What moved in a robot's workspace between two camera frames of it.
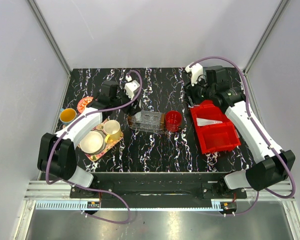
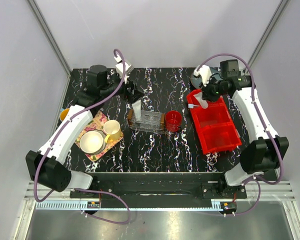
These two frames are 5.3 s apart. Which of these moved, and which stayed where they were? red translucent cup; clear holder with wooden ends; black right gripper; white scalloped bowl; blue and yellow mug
Moved: black right gripper
Stayed: red translucent cup; white scalloped bowl; clear holder with wooden ends; blue and yellow mug
